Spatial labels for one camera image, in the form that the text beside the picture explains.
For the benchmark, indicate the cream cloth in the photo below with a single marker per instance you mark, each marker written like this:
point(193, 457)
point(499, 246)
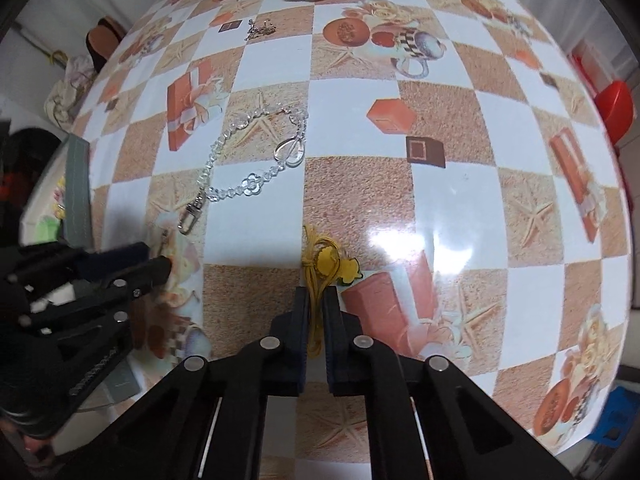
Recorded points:
point(67, 85)

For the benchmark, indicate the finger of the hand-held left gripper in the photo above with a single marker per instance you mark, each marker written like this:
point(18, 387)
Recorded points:
point(115, 262)
point(145, 275)

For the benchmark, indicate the blue plastic stool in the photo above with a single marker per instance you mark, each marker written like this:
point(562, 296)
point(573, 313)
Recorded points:
point(610, 410)

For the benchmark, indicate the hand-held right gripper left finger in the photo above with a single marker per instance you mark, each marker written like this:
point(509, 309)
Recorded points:
point(300, 340)

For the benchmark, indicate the red plastic basin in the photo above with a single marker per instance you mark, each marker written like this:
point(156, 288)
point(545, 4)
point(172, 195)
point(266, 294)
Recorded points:
point(620, 107)

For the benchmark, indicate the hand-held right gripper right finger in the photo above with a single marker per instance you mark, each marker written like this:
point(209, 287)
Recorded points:
point(332, 340)

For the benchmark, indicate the green translucent bangle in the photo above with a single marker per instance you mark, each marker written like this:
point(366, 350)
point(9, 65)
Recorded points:
point(49, 227)

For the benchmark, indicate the checked printed tablecloth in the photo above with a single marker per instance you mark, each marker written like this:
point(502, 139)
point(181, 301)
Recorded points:
point(350, 195)

